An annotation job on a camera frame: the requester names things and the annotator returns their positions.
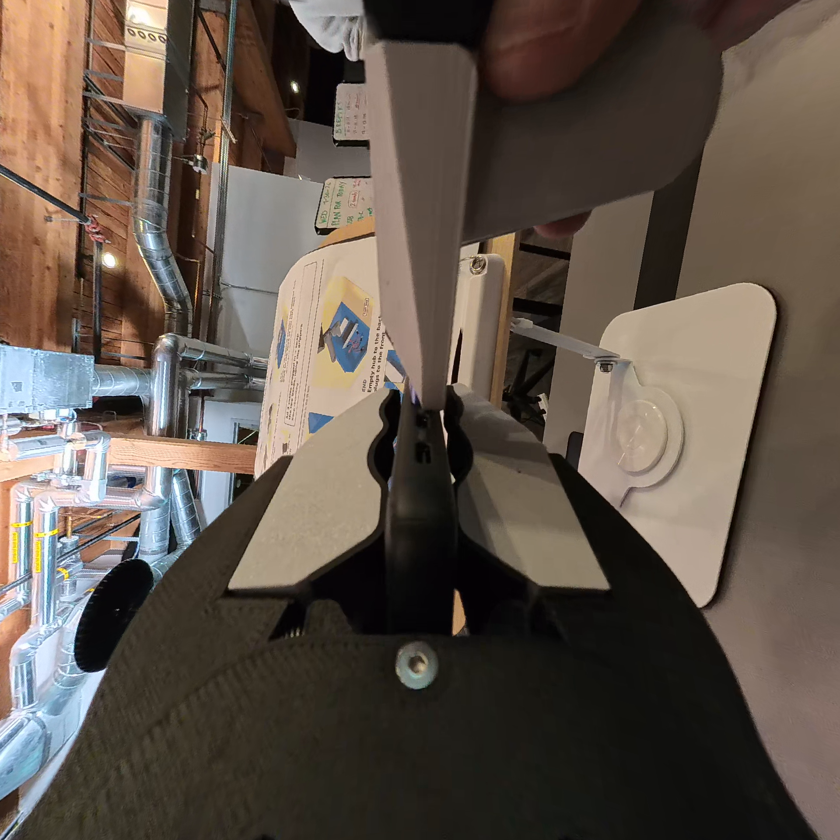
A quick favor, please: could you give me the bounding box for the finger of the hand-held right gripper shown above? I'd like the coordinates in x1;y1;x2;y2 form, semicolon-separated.
363;40;481;410

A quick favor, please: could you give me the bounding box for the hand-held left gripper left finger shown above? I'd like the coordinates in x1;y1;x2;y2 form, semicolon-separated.
227;392;395;618

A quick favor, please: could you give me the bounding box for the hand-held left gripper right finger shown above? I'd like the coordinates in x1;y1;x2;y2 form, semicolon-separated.
443;385;611;618

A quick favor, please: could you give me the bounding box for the slim black usb hub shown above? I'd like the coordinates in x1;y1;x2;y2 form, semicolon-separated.
384;401;460;634

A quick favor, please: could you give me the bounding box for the person's right hand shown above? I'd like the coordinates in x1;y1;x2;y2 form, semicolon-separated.
476;0;802;103

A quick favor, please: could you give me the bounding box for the white easel board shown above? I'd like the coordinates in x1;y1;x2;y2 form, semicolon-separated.
315;175;379;237
331;82;374;145

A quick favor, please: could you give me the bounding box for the white stand base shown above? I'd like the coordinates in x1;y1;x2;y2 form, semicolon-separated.
510;283;779;609

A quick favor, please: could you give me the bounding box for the black pole stand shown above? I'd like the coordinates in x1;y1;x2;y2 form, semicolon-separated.
73;558;156;673

